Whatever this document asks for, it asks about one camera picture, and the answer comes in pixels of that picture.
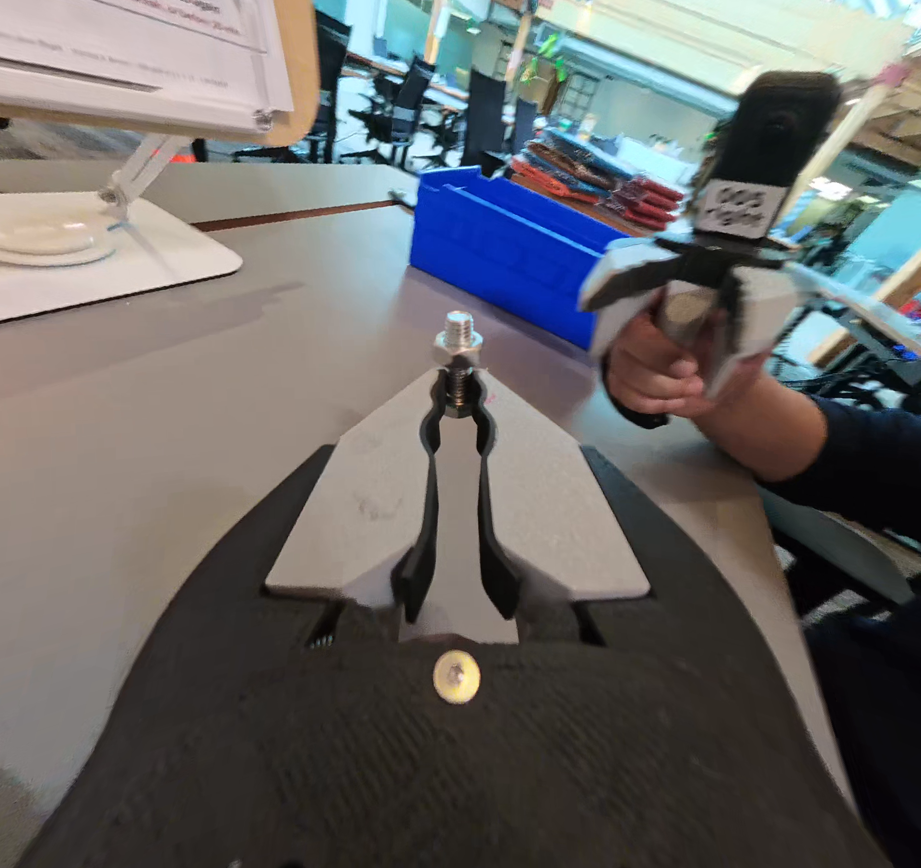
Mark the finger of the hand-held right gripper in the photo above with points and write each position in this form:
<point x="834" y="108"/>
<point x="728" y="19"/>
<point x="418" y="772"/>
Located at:
<point x="763" y="307"/>
<point x="619" y="271"/>

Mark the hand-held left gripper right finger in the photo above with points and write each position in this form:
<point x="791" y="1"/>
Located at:
<point x="561" y="515"/>

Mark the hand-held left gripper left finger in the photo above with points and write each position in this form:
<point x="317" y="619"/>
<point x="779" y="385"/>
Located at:
<point x="360" y="508"/>

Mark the silver hex bolt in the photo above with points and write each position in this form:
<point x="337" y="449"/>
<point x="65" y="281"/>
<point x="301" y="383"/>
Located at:
<point x="458" y="321"/>

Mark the silver hex nut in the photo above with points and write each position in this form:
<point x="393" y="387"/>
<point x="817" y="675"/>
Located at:
<point x="458" y="347"/>

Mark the person's right forearm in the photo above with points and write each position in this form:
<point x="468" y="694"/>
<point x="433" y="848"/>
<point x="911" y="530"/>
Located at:
<point x="863" y="451"/>

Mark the person's right hand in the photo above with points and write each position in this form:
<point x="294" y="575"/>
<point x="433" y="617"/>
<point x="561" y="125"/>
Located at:
<point x="655" y="379"/>

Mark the stack of colourful packets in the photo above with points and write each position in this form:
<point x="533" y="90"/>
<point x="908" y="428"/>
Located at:
<point x="590" y="170"/>

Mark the blue plastic bin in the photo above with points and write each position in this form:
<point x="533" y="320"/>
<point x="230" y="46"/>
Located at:
<point x="489" y="249"/>

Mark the black office chair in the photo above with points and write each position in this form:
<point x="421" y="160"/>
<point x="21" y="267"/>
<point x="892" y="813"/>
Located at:
<point x="331" y="77"/>
<point x="489" y="116"/>
<point x="410" y="98"/>

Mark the grey office chair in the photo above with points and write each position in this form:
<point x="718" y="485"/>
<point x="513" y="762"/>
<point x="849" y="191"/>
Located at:
<point x="834" y="544"/>

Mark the white document stand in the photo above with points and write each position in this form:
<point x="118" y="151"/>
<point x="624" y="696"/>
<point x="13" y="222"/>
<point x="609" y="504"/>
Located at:
<point x="180" y="249"/>

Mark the person's dark clothed body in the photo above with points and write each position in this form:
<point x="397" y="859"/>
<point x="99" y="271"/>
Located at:
<point x="870" y="702"/>

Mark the printed instruction sheet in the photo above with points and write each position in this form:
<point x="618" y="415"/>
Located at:
<point x="144" y="19"/>

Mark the wooden post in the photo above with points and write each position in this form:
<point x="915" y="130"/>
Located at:
<point x="439" y="5"/>

